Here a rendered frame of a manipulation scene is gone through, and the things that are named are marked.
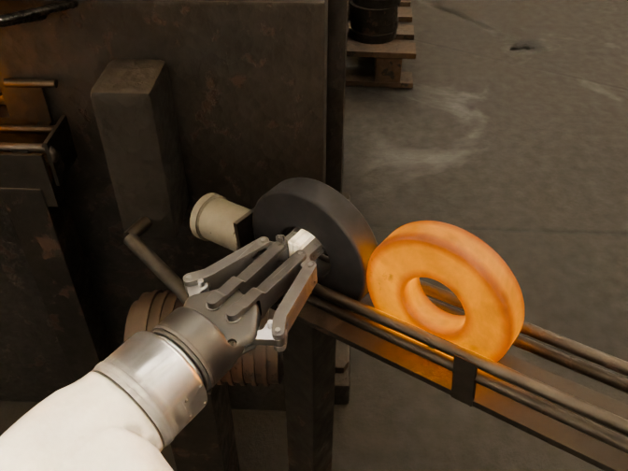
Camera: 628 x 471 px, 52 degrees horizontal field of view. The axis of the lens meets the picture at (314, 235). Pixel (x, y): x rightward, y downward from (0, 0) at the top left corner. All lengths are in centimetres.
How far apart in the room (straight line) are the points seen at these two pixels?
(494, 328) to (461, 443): 82
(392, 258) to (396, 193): 136
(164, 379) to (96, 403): 5
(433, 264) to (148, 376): 26
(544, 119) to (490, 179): 46
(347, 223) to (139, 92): 32
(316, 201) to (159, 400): 24
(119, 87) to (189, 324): 36
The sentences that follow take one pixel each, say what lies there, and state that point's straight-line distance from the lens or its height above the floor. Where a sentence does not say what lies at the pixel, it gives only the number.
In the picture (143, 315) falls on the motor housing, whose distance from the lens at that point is 88.
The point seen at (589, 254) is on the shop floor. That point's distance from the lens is 189.
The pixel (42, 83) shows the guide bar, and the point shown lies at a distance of 96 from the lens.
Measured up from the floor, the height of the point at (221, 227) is 69.
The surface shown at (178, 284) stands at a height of 57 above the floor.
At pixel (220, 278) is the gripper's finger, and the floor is 72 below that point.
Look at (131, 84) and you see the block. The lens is 83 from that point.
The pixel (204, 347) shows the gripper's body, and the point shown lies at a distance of 56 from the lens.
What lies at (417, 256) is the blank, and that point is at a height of 77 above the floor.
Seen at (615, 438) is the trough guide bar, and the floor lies 70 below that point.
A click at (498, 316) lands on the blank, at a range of 58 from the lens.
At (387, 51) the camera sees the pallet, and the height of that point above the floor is 14.
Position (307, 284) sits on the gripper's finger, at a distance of 62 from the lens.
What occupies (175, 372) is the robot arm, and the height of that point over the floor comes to 74.
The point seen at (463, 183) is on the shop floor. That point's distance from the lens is 205.
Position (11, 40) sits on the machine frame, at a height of 82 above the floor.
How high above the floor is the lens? 116
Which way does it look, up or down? 40 degrees down
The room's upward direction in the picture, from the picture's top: straight up
